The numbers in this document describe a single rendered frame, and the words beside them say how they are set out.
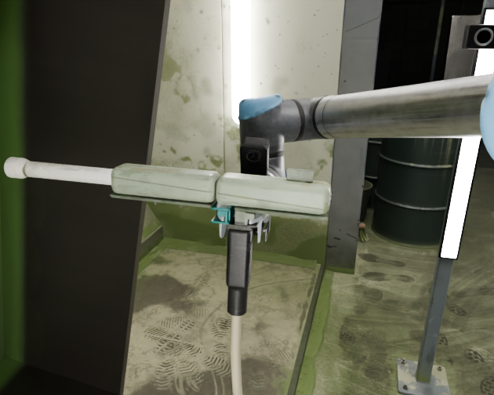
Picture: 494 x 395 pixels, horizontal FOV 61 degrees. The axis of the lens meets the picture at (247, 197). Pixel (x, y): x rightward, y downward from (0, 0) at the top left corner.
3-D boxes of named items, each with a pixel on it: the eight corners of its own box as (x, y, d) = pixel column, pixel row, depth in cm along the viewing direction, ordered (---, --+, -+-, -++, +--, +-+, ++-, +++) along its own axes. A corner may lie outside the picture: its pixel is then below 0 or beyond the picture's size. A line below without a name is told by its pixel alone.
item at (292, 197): (317, 314, 64) (332, 168, 57) (316, 332, 59) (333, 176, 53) (32, 273, 72) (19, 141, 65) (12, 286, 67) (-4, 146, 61)
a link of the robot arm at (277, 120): (276, 93, 92) (278, 150, 94) (228, 96, 87) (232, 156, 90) (300, 92, 83) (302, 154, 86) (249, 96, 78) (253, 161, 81)
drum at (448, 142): (362, 215, 340) (374, 106, 309) (434, 217, 339) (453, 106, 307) (382, 249, 286) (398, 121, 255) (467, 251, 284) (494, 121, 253)
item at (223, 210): (234, 215, 61) (235, 201, 61) (228, 224, 57) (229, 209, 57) (218, 213, 62) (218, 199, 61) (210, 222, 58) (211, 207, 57)
